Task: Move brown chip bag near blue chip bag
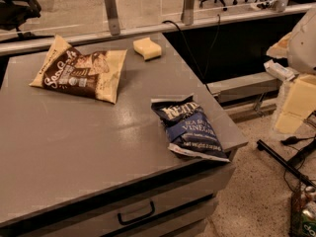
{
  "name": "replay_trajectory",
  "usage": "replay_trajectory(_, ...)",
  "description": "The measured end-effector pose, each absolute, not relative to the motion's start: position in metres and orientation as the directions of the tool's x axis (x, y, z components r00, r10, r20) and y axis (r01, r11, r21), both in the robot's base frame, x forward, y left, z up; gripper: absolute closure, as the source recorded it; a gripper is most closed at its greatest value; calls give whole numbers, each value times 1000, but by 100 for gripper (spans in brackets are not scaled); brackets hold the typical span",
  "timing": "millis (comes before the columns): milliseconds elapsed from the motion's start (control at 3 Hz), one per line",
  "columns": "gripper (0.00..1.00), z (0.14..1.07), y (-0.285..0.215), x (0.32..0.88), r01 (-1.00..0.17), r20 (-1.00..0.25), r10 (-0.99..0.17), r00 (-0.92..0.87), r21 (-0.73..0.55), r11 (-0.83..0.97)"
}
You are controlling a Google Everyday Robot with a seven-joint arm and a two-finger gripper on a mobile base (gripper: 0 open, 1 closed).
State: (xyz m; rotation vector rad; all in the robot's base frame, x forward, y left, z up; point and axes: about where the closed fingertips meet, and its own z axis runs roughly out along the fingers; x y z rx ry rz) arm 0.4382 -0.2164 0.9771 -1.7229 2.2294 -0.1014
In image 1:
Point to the brown chip bag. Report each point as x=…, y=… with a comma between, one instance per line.
x=67, y=70

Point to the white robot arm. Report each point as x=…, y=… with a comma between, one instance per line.
x=293, y=61

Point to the blue chip bag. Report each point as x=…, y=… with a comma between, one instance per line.
x=188, y=129

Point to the yellow sponge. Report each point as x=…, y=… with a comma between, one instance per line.
x=147, y=48

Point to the grey metal shelf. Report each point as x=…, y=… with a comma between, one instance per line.
x=247, y=97

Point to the white packet on shelf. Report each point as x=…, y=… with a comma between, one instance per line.
x=278, y=71

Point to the basket of drink cans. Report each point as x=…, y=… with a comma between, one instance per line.
x=303, y=213

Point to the black office chair left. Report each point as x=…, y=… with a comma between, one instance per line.
x=14, y=13

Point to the grey drawer with black handle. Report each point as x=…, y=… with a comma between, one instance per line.
x=179, y=207

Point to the metal glass bracket middle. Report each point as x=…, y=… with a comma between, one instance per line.
x=187, y=16

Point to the metal glass bracket left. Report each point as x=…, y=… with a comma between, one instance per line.
x=112, y=16

